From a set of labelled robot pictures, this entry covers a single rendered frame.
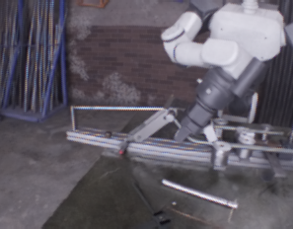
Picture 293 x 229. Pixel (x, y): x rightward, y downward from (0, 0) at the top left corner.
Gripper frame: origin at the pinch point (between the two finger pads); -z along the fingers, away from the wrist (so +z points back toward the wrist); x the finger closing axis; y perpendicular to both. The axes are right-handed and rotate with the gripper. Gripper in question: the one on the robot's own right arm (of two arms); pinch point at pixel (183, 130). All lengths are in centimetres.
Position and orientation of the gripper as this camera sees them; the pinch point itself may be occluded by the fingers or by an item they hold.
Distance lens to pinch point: 60.2
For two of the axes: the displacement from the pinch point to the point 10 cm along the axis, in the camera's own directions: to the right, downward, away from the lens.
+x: 2.2, -3.3, 9.2
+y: -8.2, -5.7, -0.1
